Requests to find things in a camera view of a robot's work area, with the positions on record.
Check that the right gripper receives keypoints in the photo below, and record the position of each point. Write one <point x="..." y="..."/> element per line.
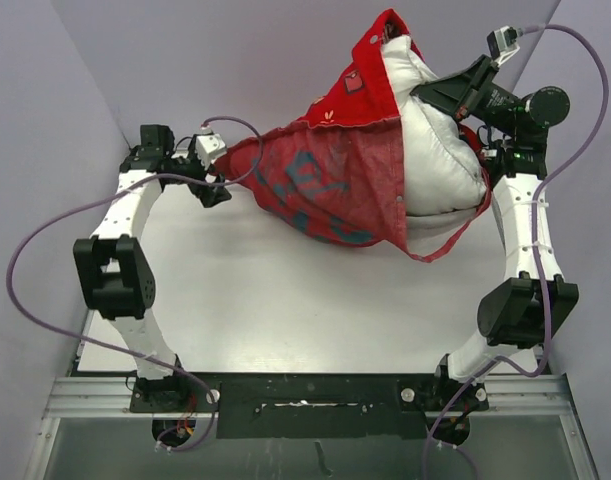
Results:
<point x="460" y="92"/>

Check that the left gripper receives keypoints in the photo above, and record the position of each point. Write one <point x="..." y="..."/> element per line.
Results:
<point x="209" y="194"/>

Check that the white pillow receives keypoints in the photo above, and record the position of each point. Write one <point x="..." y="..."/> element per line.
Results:
<point x="443" y="180"/>

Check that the red printed pillowcase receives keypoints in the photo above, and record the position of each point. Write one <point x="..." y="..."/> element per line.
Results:
<point x="336" y="172"/>

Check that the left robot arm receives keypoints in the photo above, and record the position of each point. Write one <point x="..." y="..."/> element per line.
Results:
<point x="114" y="274"/>

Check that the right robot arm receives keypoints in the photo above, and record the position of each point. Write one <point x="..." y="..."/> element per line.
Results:
<point x="533" y="299"/>

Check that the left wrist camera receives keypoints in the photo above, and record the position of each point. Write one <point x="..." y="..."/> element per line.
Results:
<point x="209" y="146"/>

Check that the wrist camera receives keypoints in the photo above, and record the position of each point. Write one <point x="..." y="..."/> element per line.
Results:
<point x="502" y="44"/>
<point x="209" y="146"/>

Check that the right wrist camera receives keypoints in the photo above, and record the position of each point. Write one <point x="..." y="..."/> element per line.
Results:
<point x="502" y="44"/>

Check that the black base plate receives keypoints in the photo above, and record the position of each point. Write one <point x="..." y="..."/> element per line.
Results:
<point x="318" y="423"/>

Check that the aluminium frame rail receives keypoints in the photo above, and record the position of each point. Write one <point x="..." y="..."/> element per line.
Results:
<point x="96" y="397"/>

